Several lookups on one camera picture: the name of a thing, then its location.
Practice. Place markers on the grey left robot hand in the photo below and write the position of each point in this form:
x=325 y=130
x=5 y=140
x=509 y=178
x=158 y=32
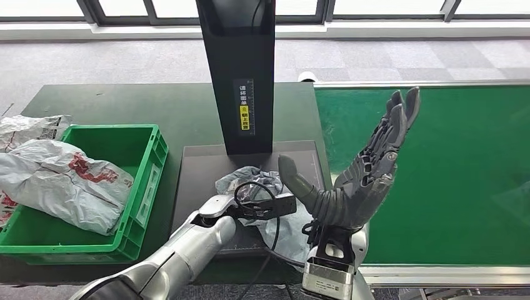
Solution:
x=261 y=189

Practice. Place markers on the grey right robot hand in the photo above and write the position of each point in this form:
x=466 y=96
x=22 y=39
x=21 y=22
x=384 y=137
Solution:
x=356 y=198

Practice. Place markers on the plain grey poly parcel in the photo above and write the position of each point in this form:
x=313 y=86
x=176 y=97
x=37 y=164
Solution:
x=290 y=236

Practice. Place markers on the white poly parcel red stripe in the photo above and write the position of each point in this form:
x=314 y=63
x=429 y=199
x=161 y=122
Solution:
x=62 y=186

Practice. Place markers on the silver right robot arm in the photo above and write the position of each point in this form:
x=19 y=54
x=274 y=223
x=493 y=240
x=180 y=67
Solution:
x=360 y=244

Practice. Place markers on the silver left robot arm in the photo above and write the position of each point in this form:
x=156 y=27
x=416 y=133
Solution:
x=186 y=248

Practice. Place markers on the green conveyor belt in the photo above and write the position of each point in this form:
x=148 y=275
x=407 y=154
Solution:
x=455 y=165

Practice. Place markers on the white conveyor roller end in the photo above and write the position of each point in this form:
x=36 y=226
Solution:
x=307 y=76

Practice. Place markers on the black inbound scanner machine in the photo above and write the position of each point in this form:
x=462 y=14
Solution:
x=244 y=62

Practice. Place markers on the white poly parcel barcode label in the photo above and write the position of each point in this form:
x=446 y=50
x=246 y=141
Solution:
x=29 y=126

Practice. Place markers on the yellow black scanner label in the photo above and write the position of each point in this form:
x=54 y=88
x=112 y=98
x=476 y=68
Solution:
x=244 y=118

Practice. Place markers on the green plastic crate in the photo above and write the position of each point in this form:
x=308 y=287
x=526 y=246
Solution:
x=145 y=186

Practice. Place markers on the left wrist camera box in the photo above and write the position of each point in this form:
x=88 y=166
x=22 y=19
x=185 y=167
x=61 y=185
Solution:
x=265 y=209

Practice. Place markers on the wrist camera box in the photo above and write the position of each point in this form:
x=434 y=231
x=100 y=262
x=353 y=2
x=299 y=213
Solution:
x=327 y=277
x=265 y=209

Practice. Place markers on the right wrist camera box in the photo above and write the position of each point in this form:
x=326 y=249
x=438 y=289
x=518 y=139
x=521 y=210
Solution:
x=327 y=277

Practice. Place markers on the aluminium conveyor frame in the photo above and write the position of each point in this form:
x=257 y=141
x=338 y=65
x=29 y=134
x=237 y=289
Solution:
x=455 y=275

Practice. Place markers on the dark window frame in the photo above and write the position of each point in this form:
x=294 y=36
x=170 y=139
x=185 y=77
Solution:
x=93 y=18

